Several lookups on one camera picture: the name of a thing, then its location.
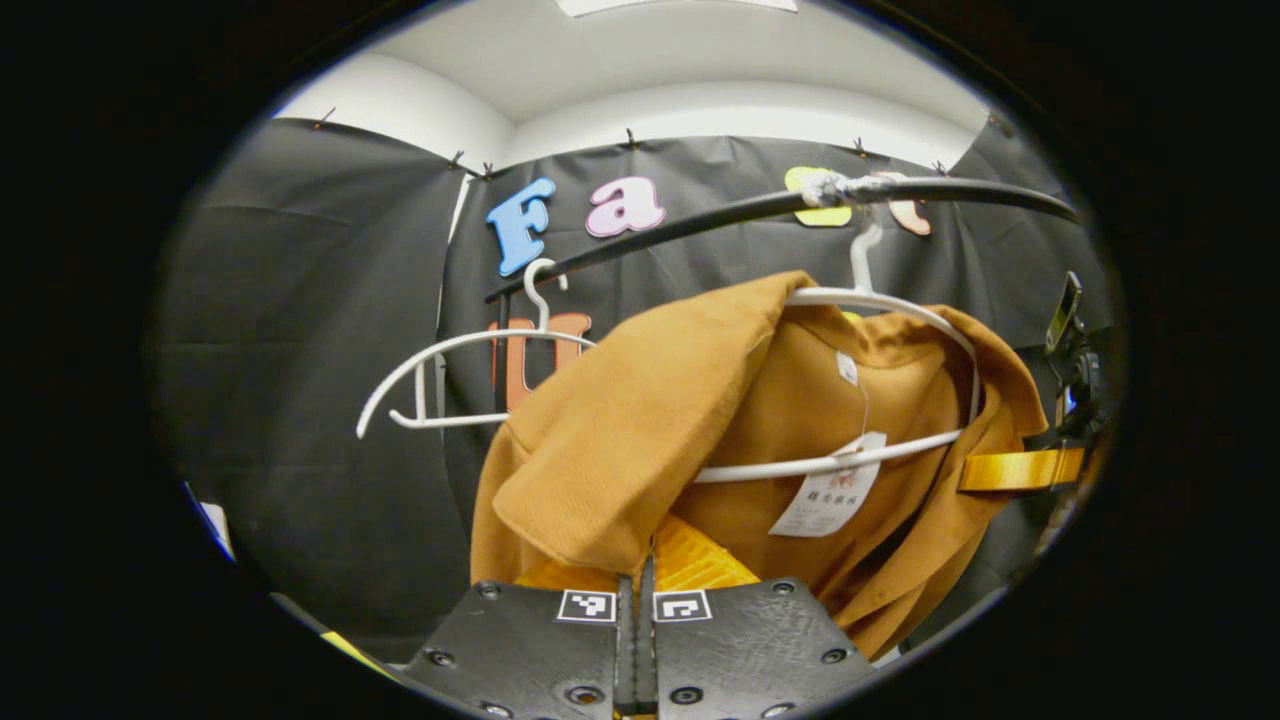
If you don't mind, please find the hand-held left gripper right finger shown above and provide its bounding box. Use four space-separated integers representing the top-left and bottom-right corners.
640 515 881 720

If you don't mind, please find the black clothes rack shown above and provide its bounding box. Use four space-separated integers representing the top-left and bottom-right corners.
485 175 1081 411

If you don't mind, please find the brown shirt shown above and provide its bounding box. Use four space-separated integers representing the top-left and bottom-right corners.
470 270 1051 661

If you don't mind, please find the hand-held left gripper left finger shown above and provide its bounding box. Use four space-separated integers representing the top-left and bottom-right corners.
400 560 641 720

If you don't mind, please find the white clothes hanger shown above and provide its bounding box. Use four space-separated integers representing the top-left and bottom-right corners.
693 170 983 485
355 258 598 441

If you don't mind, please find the ceiling light panel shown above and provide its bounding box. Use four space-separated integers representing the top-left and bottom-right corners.
555 0 799 18

